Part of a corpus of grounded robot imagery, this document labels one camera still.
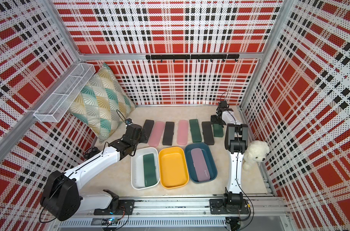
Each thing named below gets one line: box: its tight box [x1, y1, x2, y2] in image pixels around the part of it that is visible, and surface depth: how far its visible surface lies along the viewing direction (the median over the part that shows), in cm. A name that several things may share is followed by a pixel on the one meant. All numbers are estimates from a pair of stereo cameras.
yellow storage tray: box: [158, 146, 190, 190], surface depth 90 cm
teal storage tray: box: [184, 142, 218, 184], surface depth 90 cm
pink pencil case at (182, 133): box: [176, 119, 189, 146], surface depth 109 cm
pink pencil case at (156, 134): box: [148, 121, 165, 148], surface depth 106 cm
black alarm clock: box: [83, 146, 101, 160], surface depth 88 cm
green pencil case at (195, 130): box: [189, 118, 202, 143], surface depth 108 cm
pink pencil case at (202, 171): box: [190, 149, 211, 182], surface depth 88 cm
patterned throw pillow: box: [69, 62, 137, 142], surface depth 92 cm
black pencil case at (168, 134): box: [162, 121, 175, 146], surface depth 104 cm
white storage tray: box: [130, 146, 161, 191], surface depth 87 cm
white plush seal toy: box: [242, 140, 270, 172], surface depth 76 cm
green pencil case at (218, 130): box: [212, 123, 224, 138], surface depth 106 cm
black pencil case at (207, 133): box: [201, 121, 215, 146], surface depth 104 cm
